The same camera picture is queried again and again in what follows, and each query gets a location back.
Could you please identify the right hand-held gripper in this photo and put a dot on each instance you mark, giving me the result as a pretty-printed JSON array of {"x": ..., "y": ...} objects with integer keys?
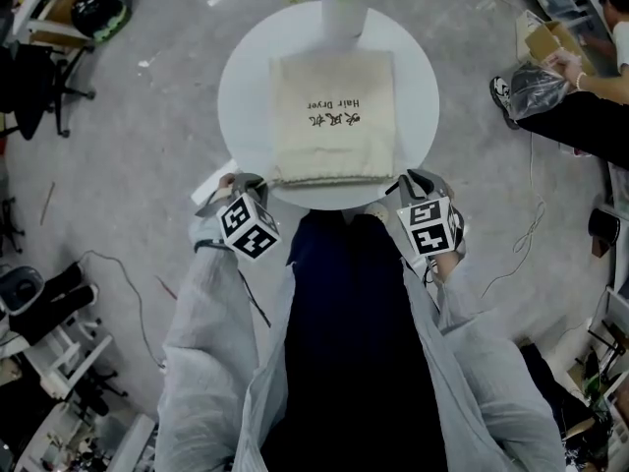
[{"x": 432, "y": 226}]

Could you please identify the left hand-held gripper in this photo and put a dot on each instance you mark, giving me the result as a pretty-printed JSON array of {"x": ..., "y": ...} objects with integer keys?
[{"x": 248, "y": 226}]

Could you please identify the person's right forearm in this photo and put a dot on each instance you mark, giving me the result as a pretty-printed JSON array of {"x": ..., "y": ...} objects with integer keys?
[{"x": 457, "y": 303}]

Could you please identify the person's left forearm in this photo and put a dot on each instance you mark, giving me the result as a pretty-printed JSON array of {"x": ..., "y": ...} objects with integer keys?
[{"x": 211, "y": 303}]

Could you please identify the clear plastic bag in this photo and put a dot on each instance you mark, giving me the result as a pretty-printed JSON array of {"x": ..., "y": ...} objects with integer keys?
[{"x": 535, "y": 91}]

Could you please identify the person's left hand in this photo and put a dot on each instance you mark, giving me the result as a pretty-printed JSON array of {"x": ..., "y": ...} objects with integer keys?
[{"x": 227, "y": 182}]

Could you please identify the person's white shoe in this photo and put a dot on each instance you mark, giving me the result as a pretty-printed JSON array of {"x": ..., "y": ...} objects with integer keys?
[{"x": 377, "y": 212}]

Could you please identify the round white side table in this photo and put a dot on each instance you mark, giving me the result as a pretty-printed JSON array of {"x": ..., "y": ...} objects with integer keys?
[{"x": 236, "y": 116}]

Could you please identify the red floor tape strip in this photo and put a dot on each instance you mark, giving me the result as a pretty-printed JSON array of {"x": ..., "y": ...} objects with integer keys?
[{"x": 166, "y": 288}]

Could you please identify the person's legs in navy trousers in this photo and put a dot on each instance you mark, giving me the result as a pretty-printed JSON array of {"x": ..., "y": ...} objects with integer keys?
[{"x": 344, "y": 337}]

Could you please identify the white ceramic vase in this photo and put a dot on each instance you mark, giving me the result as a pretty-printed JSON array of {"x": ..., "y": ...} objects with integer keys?
[{"x": 344, "y": 17}]

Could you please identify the black round stool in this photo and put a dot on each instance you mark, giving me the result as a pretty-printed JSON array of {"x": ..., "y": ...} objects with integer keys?
[{"x": 604, "y": 221}]

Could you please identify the white open box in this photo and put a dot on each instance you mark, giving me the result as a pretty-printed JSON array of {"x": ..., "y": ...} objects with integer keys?
[{"x": 523, "y": 27}]

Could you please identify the cardboard box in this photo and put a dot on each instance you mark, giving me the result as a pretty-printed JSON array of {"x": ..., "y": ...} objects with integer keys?
[{"x": 545, "y": 42}]

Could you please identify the person's light grey shirt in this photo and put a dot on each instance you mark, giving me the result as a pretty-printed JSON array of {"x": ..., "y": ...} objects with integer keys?
[{"x": 442, "y": 386}]

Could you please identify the thin wooden stick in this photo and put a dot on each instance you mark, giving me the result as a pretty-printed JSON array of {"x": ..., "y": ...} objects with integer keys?
[{"x": 47, "y": 203}]

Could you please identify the black helmet with green trim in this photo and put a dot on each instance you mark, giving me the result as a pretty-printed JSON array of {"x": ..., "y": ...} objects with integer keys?
[{"x": 100, "y": 15}]

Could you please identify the black office chair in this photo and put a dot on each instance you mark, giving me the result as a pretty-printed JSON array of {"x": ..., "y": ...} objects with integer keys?
[{"x": 34, "y": 86}]

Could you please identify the grey plastic shell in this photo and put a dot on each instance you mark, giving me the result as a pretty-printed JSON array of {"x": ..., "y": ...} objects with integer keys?
[{"x": 22, "y": 288}]

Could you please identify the white low table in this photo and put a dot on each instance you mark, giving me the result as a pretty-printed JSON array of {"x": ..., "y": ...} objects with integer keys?
[{"x": 64, "y": 357}]

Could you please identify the white metal rack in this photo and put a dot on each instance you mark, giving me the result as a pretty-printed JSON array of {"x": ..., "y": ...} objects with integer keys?
[{"x": 123, "y": 440}]

